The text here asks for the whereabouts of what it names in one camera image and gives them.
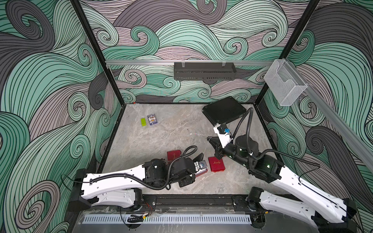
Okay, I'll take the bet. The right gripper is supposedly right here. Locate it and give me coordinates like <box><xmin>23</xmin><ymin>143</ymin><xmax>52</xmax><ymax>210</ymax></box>
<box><xmin>207</xmin><ymin>135</ymin><xmax>251</xmax><ymax>168</ymax></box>

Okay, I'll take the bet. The red jewelry box lid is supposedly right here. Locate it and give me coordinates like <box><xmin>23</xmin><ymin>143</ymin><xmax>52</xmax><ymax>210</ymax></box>
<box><xmin>208</xmin><ymin>157</ymin><xmax>225</xmax><ymax>172</ymax></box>

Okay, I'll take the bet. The red jewelry box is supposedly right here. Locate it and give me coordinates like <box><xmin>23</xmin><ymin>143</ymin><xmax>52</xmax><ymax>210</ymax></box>
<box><xmin>167</xmin><ymin>150</ymin><xmax>182</xmax><ymax>162</ymax></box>

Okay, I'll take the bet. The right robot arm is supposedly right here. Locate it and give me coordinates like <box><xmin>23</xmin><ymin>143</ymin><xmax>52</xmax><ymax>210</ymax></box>
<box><xmin>207</xmin><ymin>108</ymin><xmax>359</xmax><ymax>233</ymax></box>

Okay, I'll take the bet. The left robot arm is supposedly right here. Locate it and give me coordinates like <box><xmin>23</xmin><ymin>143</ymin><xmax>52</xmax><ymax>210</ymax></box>
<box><xmin>67</xmin><ymin>145</ymin><xmax>204</xmax><ymax>212</ymax></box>

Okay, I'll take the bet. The black flat case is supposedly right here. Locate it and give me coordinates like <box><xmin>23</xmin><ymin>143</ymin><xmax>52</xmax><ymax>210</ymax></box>
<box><xmin>202</xmin><ymin>97</ymin><xmax>247</xmax><ymax>126</ymax></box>

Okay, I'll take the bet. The small card pack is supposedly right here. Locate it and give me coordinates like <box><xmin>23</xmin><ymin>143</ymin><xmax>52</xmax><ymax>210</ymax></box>
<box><xmin>147</xmin><ymin>114</ymin><xmax>158</xmax><ymax>125</ymax></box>

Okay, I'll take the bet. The green small block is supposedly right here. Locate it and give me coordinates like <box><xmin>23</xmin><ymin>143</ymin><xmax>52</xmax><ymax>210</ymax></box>
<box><xmin>140</xmin><ymin>118</ymin><xmax>147</xmax><ymax>127</ymax></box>

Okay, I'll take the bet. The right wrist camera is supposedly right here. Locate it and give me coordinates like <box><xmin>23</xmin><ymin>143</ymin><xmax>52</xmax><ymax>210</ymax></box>
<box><xmin>213</xmin><ymin>124</ymin><xmax>233</xmax><ymax>148</ymax></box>

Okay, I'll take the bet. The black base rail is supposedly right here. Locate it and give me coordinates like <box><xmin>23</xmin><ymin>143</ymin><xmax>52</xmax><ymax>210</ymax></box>
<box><xmin>119</xmin><ymin>194</ymin><xmax>265</xmax><ymax>213</ymax></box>

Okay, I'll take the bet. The black wall tray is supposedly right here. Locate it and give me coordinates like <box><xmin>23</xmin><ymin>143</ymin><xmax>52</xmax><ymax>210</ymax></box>
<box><xmin>173</xmin><ymin>63</ymin><xmax>237</xmax><ymax>82</ymax></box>

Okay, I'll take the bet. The clear acrylic wall holder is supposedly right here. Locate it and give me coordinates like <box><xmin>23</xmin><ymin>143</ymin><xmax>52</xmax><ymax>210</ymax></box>
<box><xmin>264</xmin><ymin>59</ymin><xmax>308</xmax><ymax>106</ymax></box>

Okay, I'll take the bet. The aluminium wall rail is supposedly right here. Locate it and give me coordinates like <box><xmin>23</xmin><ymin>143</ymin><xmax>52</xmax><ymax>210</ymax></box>
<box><xmin>105</xmin><ymin>59</ymin><xmax>274</xmax><ymax>67</ymax></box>

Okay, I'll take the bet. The white slotted cable duct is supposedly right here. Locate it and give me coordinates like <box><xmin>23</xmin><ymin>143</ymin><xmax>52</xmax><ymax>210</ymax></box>
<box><xmin>82</xmin><ymin>214</ymin><xmax>252</xmax><ymax>225</ymax></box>

